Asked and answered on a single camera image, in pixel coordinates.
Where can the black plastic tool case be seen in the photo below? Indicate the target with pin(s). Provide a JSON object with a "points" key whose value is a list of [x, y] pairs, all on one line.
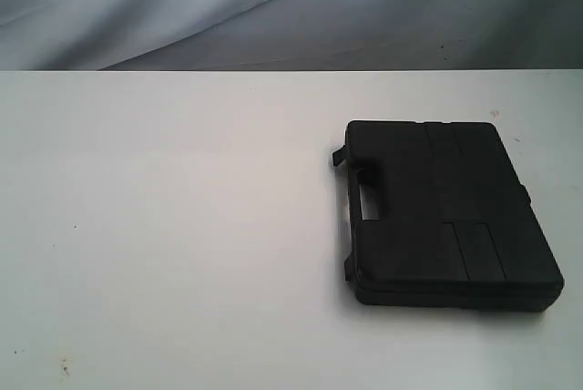
{"points": [[439, 218]]}

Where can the white backdrop cloth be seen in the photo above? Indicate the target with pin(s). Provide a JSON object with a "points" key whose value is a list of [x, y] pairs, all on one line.
{"points": [[290, 34]]}

